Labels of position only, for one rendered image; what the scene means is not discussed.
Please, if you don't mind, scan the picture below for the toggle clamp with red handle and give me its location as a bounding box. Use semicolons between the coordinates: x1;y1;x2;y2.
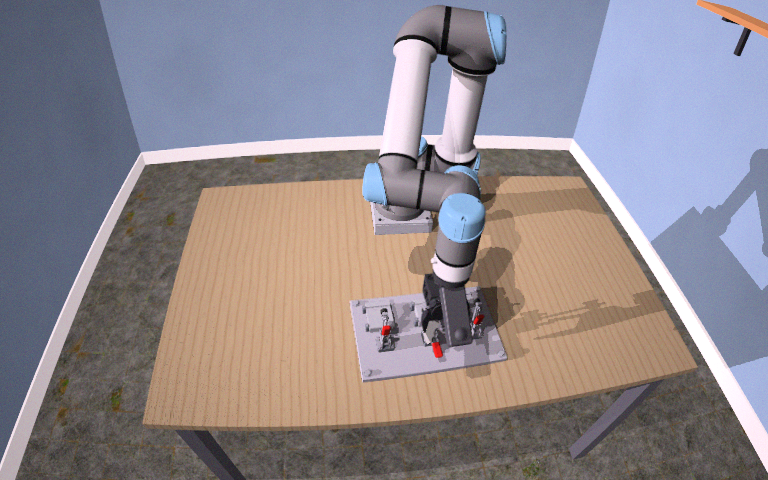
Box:
470;298;484;340

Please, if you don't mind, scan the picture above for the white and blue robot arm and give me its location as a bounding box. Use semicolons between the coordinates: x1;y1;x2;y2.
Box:
363;5;506;347

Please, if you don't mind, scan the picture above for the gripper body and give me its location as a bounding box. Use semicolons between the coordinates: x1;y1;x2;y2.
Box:
422;269;470;321

